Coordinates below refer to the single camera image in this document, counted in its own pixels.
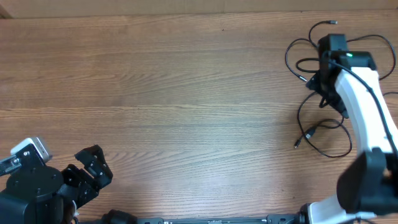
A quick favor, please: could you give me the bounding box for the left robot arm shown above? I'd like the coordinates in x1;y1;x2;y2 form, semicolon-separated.
1;143;113;224

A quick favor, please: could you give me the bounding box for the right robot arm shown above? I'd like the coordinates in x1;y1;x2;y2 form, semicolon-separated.
301;34;397;223

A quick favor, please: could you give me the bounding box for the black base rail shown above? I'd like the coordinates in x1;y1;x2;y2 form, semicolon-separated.
73;210;308;224

